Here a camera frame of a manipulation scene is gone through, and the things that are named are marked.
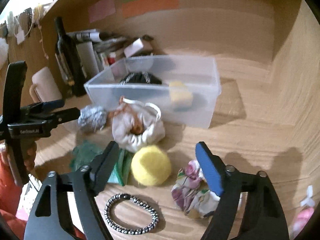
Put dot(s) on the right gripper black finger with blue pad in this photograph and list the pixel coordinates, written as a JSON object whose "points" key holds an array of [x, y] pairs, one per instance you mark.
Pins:
{"points": [[263, 216], [50, 216]]}

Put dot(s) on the small open cardboard box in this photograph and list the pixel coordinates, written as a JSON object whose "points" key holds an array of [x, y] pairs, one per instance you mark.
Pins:
{"points": [[139, 46]]}

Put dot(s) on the dark wine bottle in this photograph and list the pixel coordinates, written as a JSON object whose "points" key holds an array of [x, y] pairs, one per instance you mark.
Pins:
{"points": [[69, 61]]}

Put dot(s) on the orange sticky note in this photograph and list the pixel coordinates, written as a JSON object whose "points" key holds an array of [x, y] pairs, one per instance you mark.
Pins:
{"points": [[140, 7]]}

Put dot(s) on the pink mug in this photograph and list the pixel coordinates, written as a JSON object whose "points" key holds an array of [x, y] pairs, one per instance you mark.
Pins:
{"points": [[43, 87]]}

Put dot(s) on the white fluffy pompom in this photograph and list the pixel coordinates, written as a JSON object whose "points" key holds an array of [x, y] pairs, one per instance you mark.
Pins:
{"points": [[3, 51]]}

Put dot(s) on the floral fabric scrunchie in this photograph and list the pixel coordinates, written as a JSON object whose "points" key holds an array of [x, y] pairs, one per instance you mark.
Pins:
{"points": [[191, 192]]}

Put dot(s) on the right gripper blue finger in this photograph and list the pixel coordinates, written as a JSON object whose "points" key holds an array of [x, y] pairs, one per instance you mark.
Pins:
{"points": [[42, 107]]}

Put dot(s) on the clear plastic storage bin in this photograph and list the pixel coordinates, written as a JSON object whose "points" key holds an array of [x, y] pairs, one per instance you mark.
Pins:
{"points": [[199, 74]]}

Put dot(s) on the pink sticky note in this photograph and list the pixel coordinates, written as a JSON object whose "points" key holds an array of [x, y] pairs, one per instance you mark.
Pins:
{"points": [[101, 9]]}

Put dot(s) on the white drawstring pouch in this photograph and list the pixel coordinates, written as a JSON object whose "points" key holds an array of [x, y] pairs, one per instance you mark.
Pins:
{"points": [[135, 124]]}

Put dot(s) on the black patterned fabric item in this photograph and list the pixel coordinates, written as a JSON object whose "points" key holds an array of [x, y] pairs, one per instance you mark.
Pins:
{"points": [[140, 78]]}

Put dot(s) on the green knitted cloth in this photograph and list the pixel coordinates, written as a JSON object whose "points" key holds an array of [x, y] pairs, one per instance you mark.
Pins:
{"points": [[119, 161]]}

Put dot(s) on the yellow sponge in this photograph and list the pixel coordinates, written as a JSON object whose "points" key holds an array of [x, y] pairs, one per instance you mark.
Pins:
{"points": [[180, 95]]}

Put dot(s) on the yellow felt ball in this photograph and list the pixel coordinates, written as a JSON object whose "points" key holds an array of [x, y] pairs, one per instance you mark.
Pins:
{"points": [[151, 166]]}

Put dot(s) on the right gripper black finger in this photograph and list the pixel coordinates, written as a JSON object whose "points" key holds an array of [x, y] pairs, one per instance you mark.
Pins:
{"points": [[60, 117]]}

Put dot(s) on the stack of newspapers and books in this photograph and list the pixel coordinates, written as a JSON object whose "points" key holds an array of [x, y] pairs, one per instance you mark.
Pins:
{"points": [[90, 43]]}

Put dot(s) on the silver foil ball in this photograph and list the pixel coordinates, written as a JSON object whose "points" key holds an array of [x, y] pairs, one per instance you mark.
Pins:
{"points": [[92, 119]]}

